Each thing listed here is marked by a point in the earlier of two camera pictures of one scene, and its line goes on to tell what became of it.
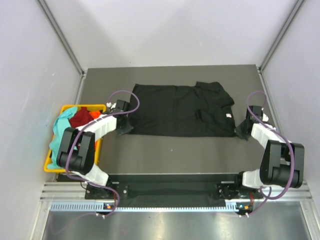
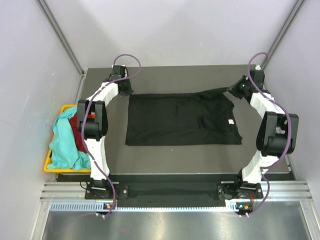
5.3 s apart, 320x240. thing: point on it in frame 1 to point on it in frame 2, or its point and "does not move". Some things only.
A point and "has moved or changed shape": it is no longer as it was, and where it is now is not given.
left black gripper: [127, 129] to [128, 91]
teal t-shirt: [61, 123] does not move
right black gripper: [238, 131] to [234, 88]
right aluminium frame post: [284, 29] does not move
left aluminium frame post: [59, 34] does not move
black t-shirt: [202, 110] has moved or changed shape
